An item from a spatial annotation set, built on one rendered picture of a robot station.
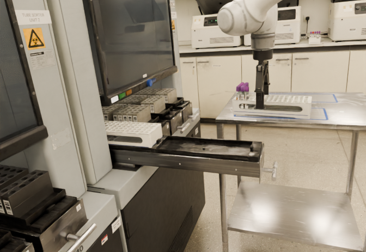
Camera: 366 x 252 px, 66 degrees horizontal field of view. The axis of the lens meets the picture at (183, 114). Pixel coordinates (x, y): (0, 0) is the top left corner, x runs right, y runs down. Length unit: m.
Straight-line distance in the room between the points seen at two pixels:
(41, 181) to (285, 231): 1.05
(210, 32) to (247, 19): 2.26
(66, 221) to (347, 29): 2.87
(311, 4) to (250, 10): 2.80
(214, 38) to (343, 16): 1.23
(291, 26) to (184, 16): 1.48
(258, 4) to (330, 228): 1.02
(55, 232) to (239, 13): 0.77
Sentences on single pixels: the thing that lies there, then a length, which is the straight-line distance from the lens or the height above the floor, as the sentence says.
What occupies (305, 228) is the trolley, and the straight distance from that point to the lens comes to 1.46.
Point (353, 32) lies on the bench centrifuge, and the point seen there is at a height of 0.98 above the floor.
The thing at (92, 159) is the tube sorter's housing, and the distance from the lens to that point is 0.92.
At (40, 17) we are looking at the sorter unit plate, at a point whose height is 1.24.
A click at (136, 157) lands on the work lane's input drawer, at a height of 0.79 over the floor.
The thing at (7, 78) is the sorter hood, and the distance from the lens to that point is 0.69.
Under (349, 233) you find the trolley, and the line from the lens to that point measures 1.50.
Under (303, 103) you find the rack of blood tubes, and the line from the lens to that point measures 1.13.
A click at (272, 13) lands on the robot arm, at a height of 1.20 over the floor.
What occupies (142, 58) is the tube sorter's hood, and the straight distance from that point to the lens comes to 1.15.
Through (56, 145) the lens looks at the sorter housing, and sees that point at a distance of 0.80.
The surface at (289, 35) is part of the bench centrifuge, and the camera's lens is 3.10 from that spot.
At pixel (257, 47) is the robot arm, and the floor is 1.09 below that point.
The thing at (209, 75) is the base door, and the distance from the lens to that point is 3.26.
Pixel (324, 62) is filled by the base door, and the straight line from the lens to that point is 3.14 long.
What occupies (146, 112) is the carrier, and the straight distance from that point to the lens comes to 1.16.
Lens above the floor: 1.20
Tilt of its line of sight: 18 degrees down
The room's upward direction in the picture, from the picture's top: 5 degrees counter-clockwise
